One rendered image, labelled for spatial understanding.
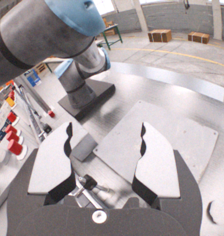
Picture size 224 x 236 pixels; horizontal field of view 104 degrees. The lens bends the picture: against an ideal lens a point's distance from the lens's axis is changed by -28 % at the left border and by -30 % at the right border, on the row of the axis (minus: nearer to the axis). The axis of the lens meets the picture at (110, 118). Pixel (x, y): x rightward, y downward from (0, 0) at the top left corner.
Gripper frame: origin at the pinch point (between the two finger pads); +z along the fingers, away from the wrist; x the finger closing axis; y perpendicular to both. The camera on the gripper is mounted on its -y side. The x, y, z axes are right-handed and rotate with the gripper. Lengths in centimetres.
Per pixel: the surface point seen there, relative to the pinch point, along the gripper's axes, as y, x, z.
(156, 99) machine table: 11.5, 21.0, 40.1
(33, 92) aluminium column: 11, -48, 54
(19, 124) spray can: 16.4, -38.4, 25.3
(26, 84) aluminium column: 5, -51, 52
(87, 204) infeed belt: 29.2, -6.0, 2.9
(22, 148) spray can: 14.2, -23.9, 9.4
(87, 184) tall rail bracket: 18.1, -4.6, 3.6
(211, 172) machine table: 20.5, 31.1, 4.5
